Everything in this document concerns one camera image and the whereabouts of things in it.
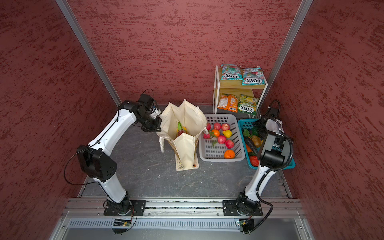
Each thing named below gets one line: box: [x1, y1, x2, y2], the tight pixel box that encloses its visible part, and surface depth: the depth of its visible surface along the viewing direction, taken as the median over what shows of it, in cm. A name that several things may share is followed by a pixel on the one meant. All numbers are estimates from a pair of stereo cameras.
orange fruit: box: [224, 149, 235, 159], surface depth 90 cm
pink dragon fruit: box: [177, 120, 184, 137], surface depth 99 cm
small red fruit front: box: [225, 139, 235, 149], surface depth 96 cm
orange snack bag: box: [217, 93, 239, 113], surface depth 99 cm
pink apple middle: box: [217, 135, 227, 145], surface depth 97 cm
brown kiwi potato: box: [252, 135, 262, 148], surface depth 97 cm
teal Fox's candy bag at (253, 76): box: [242, 65, 266, 86], surface depth 89 cm
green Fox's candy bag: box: [238, 94, 260, 116], surface depth 99 cm
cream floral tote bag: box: [156, 99, 209, 172], surface depth 87 cm
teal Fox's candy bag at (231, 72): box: [220, 64, 243, 81], surface depth 92 cm
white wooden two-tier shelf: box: [212, 65, 268, 118], surface depth 99 cm
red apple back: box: [213, 122, 222, 131], surface depth 105 cm
